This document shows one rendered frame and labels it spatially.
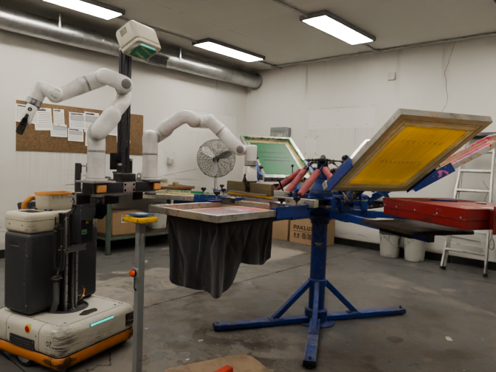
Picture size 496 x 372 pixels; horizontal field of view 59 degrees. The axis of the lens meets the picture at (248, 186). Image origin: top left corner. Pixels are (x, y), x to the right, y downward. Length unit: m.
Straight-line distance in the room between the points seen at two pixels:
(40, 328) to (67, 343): 0.20
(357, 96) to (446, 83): 1.32
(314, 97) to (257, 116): 1.27
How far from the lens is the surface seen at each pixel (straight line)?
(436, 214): 2.15
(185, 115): 2.77
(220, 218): 2.23
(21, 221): 2.97
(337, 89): 7.37
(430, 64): 6.81
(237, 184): 2.88
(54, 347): 2.84
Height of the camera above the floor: 1.26
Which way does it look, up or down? 3 degrees down
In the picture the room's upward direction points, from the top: 2 degrees clockwise
